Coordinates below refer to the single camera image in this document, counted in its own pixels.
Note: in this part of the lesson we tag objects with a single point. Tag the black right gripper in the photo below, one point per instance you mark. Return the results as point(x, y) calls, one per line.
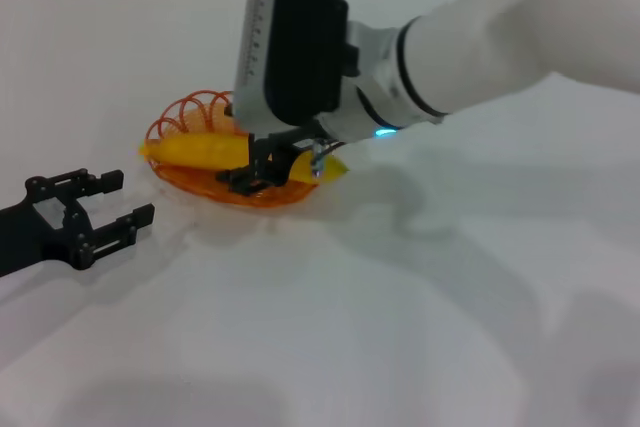
point(280, 157)

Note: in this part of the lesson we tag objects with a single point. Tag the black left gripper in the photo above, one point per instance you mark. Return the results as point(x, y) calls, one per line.
point(25, 242)

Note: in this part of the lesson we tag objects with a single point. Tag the yellow banana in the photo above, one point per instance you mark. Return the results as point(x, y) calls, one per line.
point(200, 152)

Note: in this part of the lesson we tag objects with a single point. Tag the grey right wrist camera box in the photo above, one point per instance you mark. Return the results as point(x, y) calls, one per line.
point(300, 47)

